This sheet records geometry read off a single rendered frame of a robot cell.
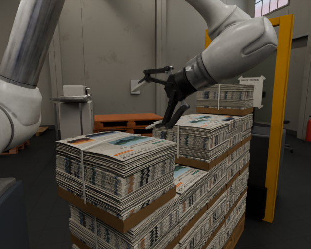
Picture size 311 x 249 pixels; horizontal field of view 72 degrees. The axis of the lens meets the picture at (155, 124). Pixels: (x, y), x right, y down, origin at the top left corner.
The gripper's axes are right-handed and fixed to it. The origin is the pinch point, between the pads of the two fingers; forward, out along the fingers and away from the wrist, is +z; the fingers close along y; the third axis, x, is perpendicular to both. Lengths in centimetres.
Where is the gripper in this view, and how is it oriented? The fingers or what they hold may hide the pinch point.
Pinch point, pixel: (142, 107)
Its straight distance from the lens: 71.1
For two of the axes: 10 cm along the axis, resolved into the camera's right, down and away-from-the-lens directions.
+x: 6.0, -1.3, 7.9
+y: 3.6, 9.2, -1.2
